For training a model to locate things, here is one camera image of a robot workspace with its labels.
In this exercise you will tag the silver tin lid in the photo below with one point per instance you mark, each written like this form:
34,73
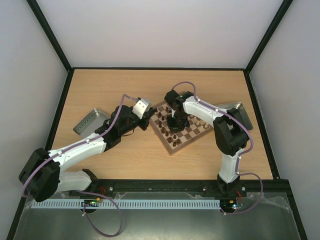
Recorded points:
92,121

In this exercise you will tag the gold tin box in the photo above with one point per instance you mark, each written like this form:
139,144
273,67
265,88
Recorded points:
240,107

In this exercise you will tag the wooden chess board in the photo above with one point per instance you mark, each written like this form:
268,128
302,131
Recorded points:
176,139

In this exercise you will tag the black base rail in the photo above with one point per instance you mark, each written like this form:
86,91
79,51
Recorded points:
204,188

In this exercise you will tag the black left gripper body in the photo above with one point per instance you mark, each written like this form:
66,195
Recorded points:
146,121

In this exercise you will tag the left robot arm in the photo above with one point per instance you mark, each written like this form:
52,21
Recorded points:
45,172

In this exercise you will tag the white chess piece row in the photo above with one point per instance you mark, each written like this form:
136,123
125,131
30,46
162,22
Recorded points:
199,124

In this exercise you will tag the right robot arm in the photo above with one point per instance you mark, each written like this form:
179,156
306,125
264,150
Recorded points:
232,138

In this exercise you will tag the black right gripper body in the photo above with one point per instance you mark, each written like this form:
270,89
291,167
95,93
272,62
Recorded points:
175,122

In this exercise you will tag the light blue cable duct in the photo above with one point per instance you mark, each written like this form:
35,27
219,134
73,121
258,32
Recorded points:
134,204

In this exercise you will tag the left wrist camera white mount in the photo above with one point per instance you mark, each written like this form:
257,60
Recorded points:
142,106

